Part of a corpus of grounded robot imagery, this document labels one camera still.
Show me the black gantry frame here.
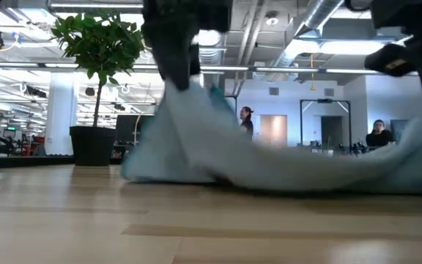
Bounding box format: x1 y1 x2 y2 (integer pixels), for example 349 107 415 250
299 98 352 147

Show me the yellow hanging cord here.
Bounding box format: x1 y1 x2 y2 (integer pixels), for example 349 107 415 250
308 53 317 92

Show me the long linear ceiling light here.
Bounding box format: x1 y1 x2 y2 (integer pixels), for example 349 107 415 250
0 61 421 76

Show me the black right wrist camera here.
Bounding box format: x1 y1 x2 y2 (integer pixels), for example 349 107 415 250
363 43 419 77

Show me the green potted plant black pot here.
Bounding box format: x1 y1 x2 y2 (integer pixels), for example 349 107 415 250
51 9 146 166

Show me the silver ventilation duct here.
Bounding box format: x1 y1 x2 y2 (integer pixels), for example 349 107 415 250
269 0 346 80
196 29 229 92

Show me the beige door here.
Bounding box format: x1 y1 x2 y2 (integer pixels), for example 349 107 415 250
259 114 288 147

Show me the black computer monitor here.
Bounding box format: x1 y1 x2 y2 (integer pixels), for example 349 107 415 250
115 114 144 146
390 119 410 139

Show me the person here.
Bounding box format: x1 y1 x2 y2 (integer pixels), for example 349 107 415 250
365 119 396 147
239 106 255 142

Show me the light blue microfiber towel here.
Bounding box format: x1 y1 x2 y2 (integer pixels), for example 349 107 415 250
119 78 422 195

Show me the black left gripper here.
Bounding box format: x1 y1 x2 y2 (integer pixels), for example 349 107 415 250
141 0 234 92

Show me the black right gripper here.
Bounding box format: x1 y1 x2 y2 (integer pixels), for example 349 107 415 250
370 0 422 111

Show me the black aluminium table frame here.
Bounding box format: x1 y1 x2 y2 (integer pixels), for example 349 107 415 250
0 153 124 170

